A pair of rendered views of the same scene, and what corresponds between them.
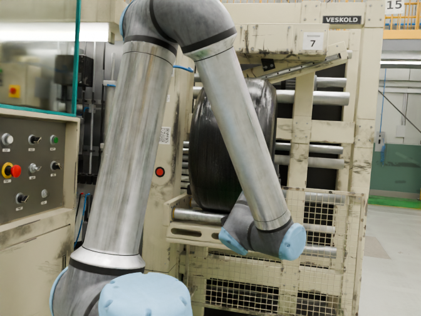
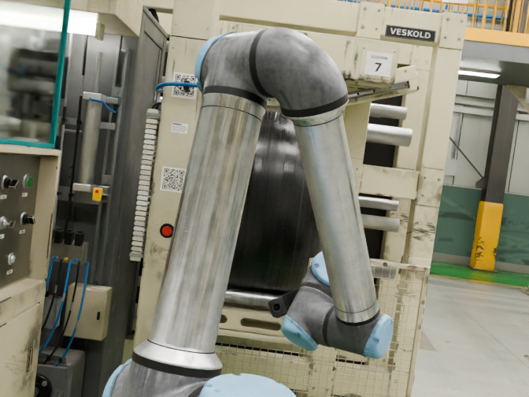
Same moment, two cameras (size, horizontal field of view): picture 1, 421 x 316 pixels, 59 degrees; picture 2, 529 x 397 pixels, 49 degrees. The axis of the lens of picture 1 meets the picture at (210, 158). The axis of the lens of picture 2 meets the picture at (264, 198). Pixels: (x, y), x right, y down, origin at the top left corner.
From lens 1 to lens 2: 0.35 m
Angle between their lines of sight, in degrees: 10
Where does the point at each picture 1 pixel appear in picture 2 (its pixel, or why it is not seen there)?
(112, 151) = (194, 228)
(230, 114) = (332, 189)
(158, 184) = (163, 248)
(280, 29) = (336, 42)
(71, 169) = (45, 224)
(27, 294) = not seen: outside the picture
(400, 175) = (445, 231)
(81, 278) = (159, 380)
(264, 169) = (360, 252)
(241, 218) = (312, 306)
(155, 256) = not seen: hidden behind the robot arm
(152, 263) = not seen: hidden behind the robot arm
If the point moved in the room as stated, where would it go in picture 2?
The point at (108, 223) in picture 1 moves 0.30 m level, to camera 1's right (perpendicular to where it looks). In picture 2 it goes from (190, 315) to (367, 329)
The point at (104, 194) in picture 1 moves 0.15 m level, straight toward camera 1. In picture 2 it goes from (185, 279) to (219, 304)
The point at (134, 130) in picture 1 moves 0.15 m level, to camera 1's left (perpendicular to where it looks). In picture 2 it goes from (222, 203) to (129, 193)
